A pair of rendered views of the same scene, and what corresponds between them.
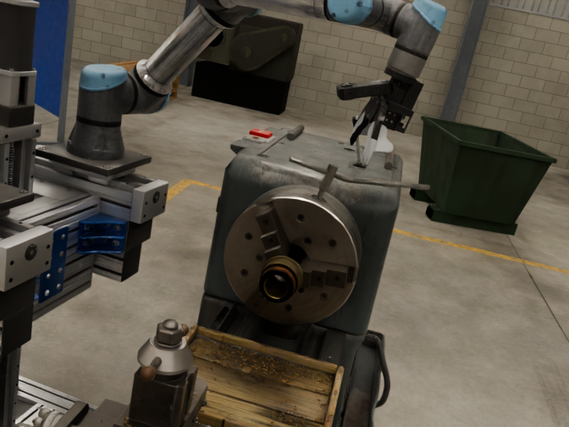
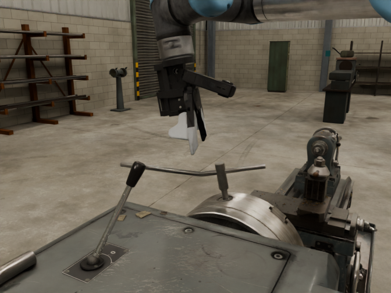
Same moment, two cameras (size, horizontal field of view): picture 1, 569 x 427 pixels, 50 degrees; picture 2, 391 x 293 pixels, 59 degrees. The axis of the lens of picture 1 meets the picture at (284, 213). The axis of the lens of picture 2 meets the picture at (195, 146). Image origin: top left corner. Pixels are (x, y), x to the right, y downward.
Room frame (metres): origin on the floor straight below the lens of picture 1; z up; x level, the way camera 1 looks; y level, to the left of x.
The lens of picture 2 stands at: (2.07, 0.12, 1.56)
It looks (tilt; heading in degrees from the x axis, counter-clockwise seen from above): 16 degrees down; 201
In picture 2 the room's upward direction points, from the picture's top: straight up
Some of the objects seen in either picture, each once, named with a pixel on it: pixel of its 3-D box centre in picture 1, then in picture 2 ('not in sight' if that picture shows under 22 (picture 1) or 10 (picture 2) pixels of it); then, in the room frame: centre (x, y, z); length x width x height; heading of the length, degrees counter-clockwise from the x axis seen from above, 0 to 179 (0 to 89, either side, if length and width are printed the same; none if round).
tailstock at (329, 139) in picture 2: not in sight; (320, 157); (0.18, 0.12, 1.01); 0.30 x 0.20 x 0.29; 172
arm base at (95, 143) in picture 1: (97, 134); not in sight; (1.61, 0.54, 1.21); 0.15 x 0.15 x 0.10
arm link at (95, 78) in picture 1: (103, 91); not in sight; (1.62, 0.53, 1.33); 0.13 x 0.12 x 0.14; 151
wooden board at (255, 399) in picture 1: (249, 386); not in sight; (1.10, 0.00, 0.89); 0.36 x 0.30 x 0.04; 82
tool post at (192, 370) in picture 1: (164, 388); (315, 185); (0.77, 0.12, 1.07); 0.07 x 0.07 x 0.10; 82
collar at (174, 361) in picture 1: (166, 350); (319, 169); (0.77, 0.12, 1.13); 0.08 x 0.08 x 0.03
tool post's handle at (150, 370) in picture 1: (151, 368); not in sight; (0.72, 0.13, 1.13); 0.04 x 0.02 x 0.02; 172
